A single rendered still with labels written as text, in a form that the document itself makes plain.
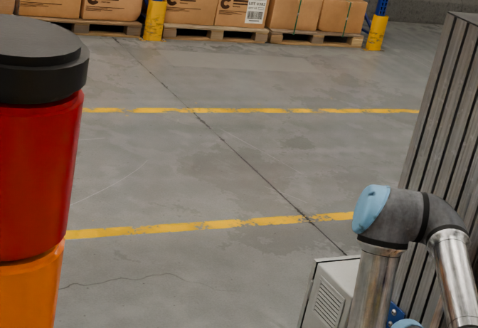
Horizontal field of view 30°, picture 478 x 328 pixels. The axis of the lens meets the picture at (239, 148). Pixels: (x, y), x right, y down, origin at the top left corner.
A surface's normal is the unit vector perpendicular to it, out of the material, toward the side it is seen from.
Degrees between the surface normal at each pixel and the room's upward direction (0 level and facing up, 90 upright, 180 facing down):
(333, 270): 0
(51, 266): 90
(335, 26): 92
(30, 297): 90
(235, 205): 0
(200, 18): 92
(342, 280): 0
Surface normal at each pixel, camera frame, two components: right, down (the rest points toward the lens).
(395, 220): 0.12, 0.12
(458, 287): -0.26, -0.76
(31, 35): 0.18, -0.91
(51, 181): 0.77, 0.37
